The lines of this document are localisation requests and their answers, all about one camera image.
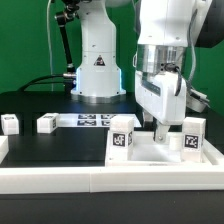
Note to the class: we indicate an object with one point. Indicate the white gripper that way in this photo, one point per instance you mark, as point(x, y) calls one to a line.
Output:
point(161, 97)

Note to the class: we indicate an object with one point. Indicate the white square tabletop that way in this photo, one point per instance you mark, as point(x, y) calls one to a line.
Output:
point(146, 152)

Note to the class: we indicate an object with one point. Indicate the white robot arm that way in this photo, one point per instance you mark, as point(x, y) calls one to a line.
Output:
point(166, 29)

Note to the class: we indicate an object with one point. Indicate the white sheet with fiducial tags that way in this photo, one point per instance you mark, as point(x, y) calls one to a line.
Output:
point(84, 120)

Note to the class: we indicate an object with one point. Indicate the white U-shaped obstacle fence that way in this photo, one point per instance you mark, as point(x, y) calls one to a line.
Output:
point(110, 179)

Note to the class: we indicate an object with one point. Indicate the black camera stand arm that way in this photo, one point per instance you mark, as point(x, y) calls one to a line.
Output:
point(62, 18)

